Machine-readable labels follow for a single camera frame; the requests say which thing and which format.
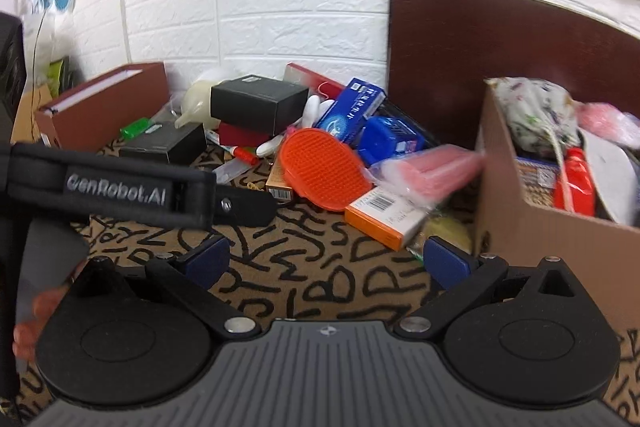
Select printed cloth drawstring bag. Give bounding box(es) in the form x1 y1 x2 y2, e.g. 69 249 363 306
486 77 580 158

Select clear bag pink contents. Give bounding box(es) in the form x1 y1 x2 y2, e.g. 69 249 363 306
576 103 640 150

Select person's left hand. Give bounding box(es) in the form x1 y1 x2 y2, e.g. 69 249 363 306
12 261 87 362

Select yellow green snack packet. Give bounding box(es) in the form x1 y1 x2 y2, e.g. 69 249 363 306
406 215 473 260

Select dark brown empty box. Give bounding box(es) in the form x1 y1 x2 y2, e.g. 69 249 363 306
35 62 170 153

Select orange white small box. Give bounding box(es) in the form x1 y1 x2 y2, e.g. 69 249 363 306
344 187 427 251

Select green plastic block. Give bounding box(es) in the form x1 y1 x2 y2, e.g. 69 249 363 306
119 117 152 141

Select clear bag pink straws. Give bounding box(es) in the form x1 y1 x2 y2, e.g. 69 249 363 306
367 144 485 209

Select patterned letter table mat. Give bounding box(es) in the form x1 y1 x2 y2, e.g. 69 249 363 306
14 138 640 423

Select black box lower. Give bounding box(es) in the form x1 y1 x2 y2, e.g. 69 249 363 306
118 122 206 166

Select black box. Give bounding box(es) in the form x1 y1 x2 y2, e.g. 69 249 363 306
118 122 206 166
209 75 309 135

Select red white marker pen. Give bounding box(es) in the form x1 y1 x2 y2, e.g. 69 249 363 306
205 130 260 166

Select red bottle in box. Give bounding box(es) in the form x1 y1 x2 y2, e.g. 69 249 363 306
553 147 596 217

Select tan cardboard box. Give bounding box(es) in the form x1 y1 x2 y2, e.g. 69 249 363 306
474 87 639 331

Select blue plastic container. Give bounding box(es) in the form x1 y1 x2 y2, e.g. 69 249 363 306
357 116 426 166

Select cream plastic funnel cup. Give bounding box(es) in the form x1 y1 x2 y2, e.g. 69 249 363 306
175 66 234 130

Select orange silicone brush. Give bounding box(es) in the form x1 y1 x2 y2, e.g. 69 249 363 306
278 128 372 211

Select black box upper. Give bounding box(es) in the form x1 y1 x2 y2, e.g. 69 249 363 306
209 75 309 135

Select blue toothpaste box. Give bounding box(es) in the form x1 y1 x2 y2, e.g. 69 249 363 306
314 78 386 144

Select white plastic bottle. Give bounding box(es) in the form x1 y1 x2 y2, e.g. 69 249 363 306
300 95 334 128

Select dark brown wooden board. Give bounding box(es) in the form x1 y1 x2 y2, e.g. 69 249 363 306
387 0 639 147

